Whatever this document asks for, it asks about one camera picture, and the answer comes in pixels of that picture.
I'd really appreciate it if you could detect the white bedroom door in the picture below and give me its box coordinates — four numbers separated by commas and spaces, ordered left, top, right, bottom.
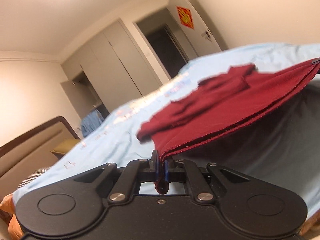
167, 0, 228, 56

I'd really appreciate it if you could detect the brown padded headboard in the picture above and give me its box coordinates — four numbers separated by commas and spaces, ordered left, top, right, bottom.
1, 116, 79, 197

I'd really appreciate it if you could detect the olive yellow cushion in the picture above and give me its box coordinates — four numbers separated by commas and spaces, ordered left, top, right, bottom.
50, 139, 80, 159

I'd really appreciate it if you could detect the blue clothes pile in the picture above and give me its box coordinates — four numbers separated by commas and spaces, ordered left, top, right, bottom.
80, 109, 104, 138

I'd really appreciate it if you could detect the dark red garment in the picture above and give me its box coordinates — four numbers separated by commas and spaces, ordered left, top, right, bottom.
137, 59, 319, 192

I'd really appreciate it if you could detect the orange pillow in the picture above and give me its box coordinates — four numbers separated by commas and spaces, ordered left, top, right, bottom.
1, 193, 23, 240

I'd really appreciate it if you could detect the checkered pillow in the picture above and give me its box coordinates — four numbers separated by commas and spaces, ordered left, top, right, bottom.
17, 166, 50, 189

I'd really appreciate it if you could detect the light blue printed bedsheet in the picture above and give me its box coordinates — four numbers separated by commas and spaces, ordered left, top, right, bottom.
13, 43, 319, 216

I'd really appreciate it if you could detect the black door handle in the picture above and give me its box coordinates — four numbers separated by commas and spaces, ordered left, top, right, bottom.
201, 30, 212, 41

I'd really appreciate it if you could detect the grey wardrobe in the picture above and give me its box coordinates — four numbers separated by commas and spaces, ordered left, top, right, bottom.
61, 20, 162, 119

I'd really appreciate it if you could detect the red fu door decoration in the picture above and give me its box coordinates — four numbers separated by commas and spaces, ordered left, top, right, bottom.
176, 6, 194, 29

